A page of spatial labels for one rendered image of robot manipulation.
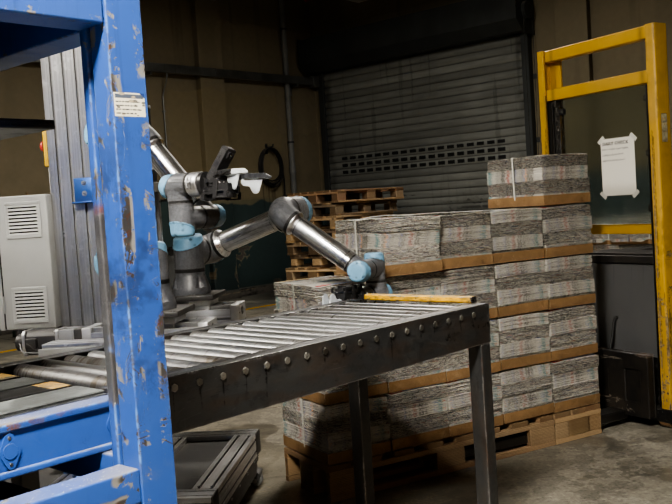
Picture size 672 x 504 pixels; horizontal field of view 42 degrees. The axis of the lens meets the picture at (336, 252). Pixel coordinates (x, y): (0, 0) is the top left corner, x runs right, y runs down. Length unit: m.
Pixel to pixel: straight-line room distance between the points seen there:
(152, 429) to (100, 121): 0.53
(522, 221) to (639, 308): 0.94
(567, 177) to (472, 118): 7.21
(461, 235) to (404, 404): 0.73
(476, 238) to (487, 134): 7.43
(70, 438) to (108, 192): 0.45
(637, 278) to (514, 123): 6.55
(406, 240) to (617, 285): 1.50
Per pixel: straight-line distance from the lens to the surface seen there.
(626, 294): 4.63
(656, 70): 4.28
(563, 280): 4.08
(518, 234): 3.89
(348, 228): 3.63
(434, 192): 11.58
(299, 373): 2.10
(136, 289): 1.54
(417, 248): 3.51
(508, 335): 3.88
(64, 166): 3.25
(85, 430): 1.70
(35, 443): 1.65
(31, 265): 3.25
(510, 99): 10.99
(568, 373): 4.14
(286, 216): 3.23
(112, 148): 1.54
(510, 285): 3.87
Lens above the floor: 1.13
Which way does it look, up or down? 3 degrees down
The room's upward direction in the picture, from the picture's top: 4 degrees counter-clockwise
